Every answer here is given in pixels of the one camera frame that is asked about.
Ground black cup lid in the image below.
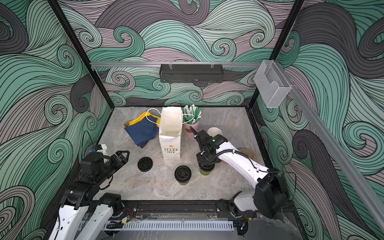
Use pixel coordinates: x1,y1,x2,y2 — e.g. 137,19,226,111
138,157,153,172
174,166,192,182

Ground yellow cloth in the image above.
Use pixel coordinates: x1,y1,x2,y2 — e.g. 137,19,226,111
124,112,161,127

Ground pink cup holder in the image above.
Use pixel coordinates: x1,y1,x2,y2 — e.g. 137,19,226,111
184,123,200,138

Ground black wall shelf tray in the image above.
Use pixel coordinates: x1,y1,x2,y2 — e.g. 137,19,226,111
159,64,224,83

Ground white paper takeout bag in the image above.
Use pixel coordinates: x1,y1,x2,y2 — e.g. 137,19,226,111
145,107,184,160

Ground navy blue cloth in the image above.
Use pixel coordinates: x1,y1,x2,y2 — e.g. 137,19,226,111
124,117,159,148

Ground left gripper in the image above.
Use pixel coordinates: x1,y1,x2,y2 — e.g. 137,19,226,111
96,149,130,186

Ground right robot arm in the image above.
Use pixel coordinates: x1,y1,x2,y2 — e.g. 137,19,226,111
190,127,289,219

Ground brown pulp cup carrier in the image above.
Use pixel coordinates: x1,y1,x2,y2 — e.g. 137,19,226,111
239,148,258,162

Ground white slotted cable duct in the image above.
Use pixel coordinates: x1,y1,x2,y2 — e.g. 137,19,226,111
104,220,235,232

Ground stack of paper cups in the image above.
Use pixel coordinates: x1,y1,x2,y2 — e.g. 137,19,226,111
207,127,223,137

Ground clear acrylic wall holder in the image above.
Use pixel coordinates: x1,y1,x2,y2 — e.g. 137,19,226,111
254,60,292,109

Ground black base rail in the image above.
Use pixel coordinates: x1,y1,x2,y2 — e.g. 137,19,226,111
115,200,261,220

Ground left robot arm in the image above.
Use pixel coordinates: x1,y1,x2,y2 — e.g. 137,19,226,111
49,151,130,240

